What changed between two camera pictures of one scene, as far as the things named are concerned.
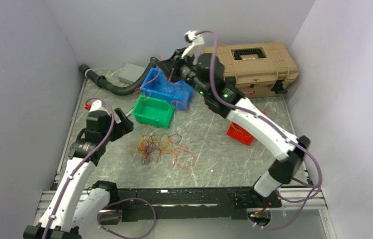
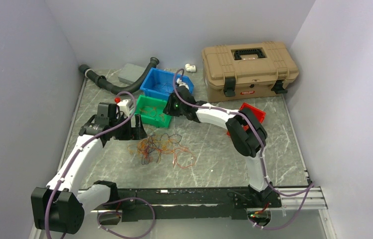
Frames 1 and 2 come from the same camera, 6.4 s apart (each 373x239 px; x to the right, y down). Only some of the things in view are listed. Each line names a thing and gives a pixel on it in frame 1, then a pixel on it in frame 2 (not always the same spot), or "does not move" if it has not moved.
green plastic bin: (152, 111) does not move
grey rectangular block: (130, 72) does not move
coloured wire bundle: (150, 144) does not move
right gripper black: (171, 65) to (168, 109)
